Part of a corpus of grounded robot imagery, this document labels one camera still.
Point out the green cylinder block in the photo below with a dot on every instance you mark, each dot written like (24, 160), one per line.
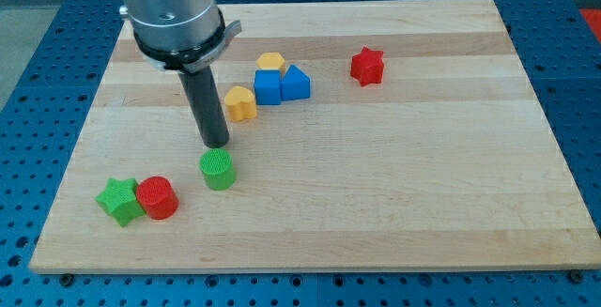
(217, 168)

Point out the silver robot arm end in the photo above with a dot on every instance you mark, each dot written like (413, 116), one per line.
(185, 35)

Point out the blue triangle block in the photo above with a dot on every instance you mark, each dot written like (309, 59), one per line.
(296, 85)

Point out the blue cube block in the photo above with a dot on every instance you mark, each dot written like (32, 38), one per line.
(267, 87)

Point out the yellow heart block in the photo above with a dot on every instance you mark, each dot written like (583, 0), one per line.
(240, 104)

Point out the yellow hexagon block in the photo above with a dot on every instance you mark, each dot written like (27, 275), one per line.
(271, 61)

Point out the wooden board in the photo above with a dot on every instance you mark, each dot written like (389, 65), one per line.
(448, 165)

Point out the red star block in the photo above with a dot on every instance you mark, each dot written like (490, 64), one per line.
(367, 67)

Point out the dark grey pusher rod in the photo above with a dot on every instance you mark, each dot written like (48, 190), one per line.
(203, 98)

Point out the red cylinder block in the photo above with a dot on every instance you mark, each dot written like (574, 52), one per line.
(157, 198)

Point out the green star block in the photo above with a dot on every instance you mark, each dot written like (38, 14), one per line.
(118, 200)

